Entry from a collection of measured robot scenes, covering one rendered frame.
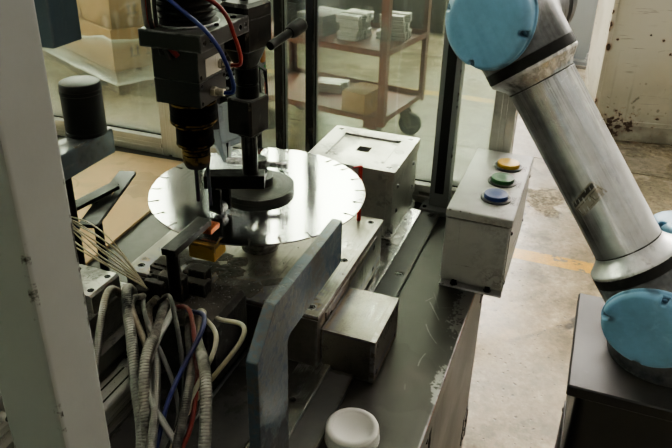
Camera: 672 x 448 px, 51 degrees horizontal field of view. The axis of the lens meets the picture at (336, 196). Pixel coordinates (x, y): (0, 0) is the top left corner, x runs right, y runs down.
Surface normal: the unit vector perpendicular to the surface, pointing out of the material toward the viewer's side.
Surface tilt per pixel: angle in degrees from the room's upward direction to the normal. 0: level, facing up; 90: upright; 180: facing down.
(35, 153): 90
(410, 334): 0
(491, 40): 84
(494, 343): 0
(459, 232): 90
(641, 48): 91
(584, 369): 0
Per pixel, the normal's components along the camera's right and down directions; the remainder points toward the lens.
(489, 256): -0.36, 0.42
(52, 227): 0.93, 0.18
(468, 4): -0.64, 0.25
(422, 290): 0.02, -0.89
